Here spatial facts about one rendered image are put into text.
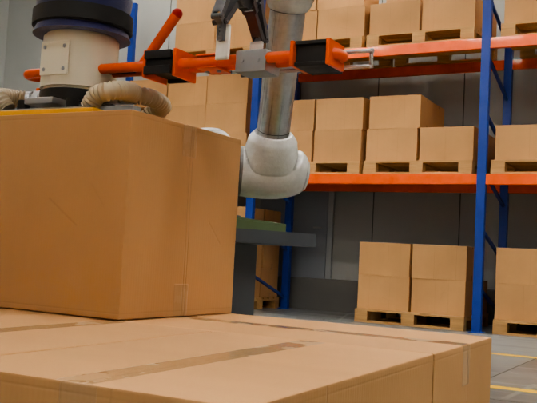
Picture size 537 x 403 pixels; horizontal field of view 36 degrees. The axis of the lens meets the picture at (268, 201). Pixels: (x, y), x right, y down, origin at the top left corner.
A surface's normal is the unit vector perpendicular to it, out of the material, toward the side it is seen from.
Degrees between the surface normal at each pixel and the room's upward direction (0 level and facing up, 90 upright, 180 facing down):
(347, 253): 90
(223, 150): 90
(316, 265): 90
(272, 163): 116
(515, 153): 90
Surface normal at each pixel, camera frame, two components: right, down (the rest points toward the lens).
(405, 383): 0.89, 0.02
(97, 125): -0.49, -0.08
